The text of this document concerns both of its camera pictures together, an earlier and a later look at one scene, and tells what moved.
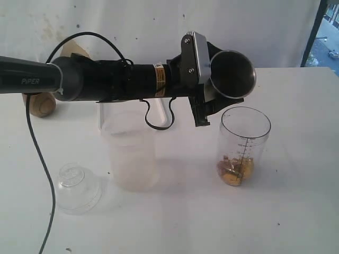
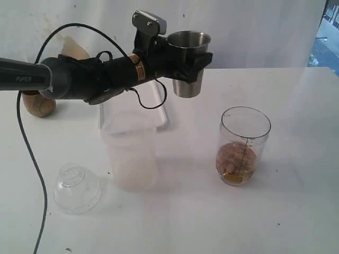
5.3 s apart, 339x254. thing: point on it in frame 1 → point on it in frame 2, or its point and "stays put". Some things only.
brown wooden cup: [42, 104] stays put
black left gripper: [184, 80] → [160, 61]
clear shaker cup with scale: [243, 136] stays put
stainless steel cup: [232, 74] → [195, 42]
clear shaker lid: [79, 191] stays put
